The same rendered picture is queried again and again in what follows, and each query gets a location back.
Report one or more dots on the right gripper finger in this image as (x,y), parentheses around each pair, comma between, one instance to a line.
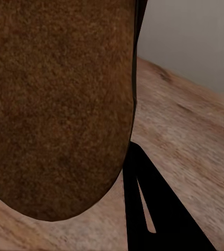
(175,227)

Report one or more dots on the sandal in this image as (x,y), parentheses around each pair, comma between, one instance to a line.
(67,101)

